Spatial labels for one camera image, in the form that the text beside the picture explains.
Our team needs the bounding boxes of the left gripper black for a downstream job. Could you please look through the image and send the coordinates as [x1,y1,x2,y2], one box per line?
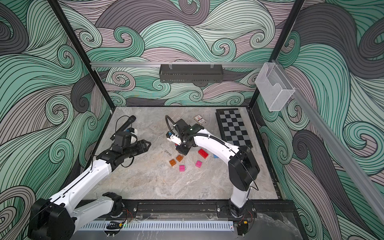
[122,139,151,160]

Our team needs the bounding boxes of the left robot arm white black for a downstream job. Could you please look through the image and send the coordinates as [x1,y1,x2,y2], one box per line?
[28,140,151,240]

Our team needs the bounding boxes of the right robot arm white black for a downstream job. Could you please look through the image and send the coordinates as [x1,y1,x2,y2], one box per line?
[166,124,260,218]

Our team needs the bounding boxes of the orange lego brick upper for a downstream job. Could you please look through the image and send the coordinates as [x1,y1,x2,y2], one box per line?
[176,155,184,162]

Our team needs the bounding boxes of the orange lego brick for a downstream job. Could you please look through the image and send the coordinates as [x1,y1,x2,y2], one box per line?
[169,159,177,167]
[176,155,184,162]

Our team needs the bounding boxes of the red lego brick lower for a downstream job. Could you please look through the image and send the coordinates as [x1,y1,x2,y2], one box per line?
[198,149,209,159]

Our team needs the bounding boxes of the orange lego brick lower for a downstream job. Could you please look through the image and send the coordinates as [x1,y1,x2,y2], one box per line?
[169,159,177,167]

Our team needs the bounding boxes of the pink lego brick lower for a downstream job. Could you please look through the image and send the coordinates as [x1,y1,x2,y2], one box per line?
[179,165,186,172]

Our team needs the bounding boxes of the playing card box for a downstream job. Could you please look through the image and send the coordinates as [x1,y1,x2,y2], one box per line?
[194,115,207,126]

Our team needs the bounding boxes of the black microphone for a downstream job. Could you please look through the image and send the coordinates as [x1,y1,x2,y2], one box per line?
[110,115,137,141]

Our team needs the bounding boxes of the black grey chessboard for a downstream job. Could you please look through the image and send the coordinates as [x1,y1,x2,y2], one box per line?
[216,108,253,148]

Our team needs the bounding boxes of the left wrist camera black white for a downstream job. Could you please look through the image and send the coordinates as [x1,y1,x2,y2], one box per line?
[113,128,138,148]

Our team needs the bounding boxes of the black wall tray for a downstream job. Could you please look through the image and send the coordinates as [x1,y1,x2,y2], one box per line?
[159,65,224,84]

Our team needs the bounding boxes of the white slotted cable duct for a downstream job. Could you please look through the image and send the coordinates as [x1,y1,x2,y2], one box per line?
[80,221,235,233]

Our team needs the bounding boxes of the aluminium rail back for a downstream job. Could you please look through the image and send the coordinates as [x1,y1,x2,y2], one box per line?
[90,61,264,69]

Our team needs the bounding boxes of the aluminium rail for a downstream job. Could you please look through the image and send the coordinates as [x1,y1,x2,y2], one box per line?
[90,61,264,69]
[271,59,384,223]

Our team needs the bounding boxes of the clear plastic wall bin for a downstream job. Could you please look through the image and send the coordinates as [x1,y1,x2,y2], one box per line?
[255,63,295,112]

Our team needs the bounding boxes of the aluminium rail right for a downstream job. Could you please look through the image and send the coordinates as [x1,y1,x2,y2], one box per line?
[271,59,384,223]

